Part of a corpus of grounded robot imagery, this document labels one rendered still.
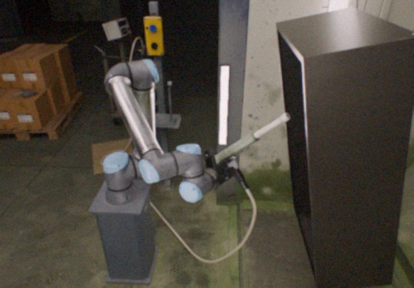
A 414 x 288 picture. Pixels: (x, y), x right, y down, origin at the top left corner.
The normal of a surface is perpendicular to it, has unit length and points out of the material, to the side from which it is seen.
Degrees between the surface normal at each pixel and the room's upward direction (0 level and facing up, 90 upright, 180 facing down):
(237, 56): 90
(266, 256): 0
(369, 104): 90
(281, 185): 90
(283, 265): 0
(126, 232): 90
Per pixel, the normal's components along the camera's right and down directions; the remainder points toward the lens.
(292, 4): -0.06, 0.49
